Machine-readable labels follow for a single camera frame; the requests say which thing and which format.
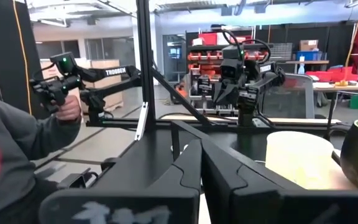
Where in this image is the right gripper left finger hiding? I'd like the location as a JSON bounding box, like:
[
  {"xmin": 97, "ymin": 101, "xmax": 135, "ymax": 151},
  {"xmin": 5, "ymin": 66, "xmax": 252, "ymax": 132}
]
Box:
[{"xmin": 38, "ymin": 139, "xmax": 202, "ymax": 224}]

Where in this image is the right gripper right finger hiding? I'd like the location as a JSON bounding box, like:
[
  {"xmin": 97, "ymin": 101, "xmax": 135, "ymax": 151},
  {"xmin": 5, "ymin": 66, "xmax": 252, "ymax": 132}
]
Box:
[{"xmin": 200, "ymin": 138, "xmax": 358, "ymax": 224}]

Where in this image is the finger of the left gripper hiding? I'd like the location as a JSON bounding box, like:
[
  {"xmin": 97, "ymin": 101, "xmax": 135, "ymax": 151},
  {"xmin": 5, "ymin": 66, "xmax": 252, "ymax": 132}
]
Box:
[
  {"xmin": 213, "ymin": 81, "xmax": 228, "ymax": 105},
  {"xmin": 225, "ymin": 80, "xmax": 239, "ymax": 104}
]

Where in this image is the yellow mug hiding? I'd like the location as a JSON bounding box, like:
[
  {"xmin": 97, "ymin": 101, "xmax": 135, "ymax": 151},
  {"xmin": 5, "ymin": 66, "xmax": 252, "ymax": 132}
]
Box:
[{"xmin": 265, "ymin": 130, "xmax": 336, "ymax": 190}]

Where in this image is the light wooden board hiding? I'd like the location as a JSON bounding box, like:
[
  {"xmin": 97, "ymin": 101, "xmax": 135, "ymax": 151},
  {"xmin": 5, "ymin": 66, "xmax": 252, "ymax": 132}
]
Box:
[{"xmin": 170, "ymin": 120, "xmax": 358, "ymax": 191}]

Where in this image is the orange black power tool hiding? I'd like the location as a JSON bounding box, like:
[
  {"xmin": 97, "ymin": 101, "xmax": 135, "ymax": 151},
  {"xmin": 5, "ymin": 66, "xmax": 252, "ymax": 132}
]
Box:
[{"xmin": 174, "ymin": 82, "xmax": 188, "ymax": 100}]

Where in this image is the grey office chair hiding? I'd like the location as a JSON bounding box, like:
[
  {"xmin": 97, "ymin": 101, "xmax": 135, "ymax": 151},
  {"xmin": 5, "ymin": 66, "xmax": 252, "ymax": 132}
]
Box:
[{"xmin": 260, "ymin": 73, "xmax": 316, "ymax": 119}]

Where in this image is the red bin storage rack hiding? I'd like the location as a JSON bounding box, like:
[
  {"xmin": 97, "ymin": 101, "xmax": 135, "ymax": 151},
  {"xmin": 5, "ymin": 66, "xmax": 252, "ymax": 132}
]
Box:
[{"xmin": 185, "ymin": 29, "xmax": 275, "ymax": 116}]

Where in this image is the clear spray bottle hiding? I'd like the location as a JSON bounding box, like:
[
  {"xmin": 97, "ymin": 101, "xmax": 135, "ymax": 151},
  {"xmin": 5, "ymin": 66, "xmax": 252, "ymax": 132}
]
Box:
[{"xmin": 297, "ymin": 55, "xmax": 306, "ymax": 75}]

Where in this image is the wooden table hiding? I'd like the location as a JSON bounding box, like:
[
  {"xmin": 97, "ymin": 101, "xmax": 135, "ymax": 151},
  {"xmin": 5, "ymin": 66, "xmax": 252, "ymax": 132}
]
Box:
[
  {"xmin": 312, "ymin": 81, "xmax": 358, "ymax": 122},
  {"xmin": 277, "ymin": 60, "xmax": 331, "ymax": 75}
]

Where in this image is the blue plastic bin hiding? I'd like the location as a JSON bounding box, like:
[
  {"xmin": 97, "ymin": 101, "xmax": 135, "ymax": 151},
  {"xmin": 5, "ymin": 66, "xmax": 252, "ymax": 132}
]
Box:
[{"xmin": 296, "ymin": 51, "xmax": 323, "ymax": 62}]

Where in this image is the small cardboard box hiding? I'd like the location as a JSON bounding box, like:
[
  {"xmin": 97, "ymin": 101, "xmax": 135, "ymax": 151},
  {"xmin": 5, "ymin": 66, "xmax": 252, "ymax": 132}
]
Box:
[{"xmin": 299, "ymin": 39, "xmax": 319, "ymax": 52}]

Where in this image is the red plastic bin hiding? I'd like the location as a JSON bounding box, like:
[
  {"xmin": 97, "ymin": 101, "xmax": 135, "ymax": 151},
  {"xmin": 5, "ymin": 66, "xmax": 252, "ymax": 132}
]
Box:
[{"xmin": 305, "ymin": 66, "xmax": 358, "ymax": 82}]

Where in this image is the person's hand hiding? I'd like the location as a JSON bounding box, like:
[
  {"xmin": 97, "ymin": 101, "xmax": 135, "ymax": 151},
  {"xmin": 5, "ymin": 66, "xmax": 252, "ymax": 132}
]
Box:
[{"xmin": 55, "ymin": 95, "xmax": 83, "ymax": 122}]

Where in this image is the person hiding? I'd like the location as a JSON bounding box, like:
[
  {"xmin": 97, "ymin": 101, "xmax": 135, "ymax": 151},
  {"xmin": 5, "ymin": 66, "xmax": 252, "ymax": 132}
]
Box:
[{"xmin": 0, "ymin": 93, "xmax": 82, "ymax": 224}]

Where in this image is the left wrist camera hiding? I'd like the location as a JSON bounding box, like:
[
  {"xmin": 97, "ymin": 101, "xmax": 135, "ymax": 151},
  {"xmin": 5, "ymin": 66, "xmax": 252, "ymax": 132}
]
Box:
[{"xmin": 221, "ymin": 58, "xmax": 246, "ymax": 80}]

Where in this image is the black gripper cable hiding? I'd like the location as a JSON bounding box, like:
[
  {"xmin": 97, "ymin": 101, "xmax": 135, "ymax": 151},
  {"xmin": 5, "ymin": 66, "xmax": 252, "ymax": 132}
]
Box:
[{"xmin": 222, "ymin": 29, "xmax": 273, "ymax": 65}]

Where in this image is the silver corner bracket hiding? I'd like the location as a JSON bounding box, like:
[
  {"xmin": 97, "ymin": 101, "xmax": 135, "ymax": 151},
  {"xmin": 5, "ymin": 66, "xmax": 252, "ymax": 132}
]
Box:
[{"xmin": 134, "ymin": 101, "xmax": 150, "ymax": 141}]

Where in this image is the black aluminium table frame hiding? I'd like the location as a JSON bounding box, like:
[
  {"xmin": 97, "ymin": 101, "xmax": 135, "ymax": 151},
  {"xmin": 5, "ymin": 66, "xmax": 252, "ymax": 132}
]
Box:
[{"xmin": 85, "ymin": 0, "xmax": 354, "ymax": 134}]

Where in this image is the yellow cable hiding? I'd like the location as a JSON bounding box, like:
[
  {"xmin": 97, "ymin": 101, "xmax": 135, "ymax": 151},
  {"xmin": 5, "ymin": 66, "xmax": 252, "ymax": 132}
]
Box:
[{"xmin": 12, "ymin": 0, "xmax": 33, "ymax": 116}]

